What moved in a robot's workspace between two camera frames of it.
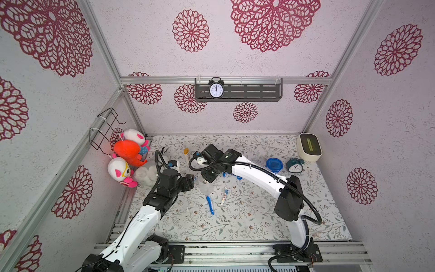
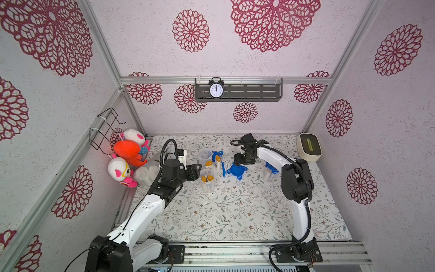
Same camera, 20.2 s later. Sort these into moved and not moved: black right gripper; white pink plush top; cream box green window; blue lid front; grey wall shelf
Moved: black right gripper
Not moved: white pink plush top; blue lid front; cream box green window; grey wall shelf
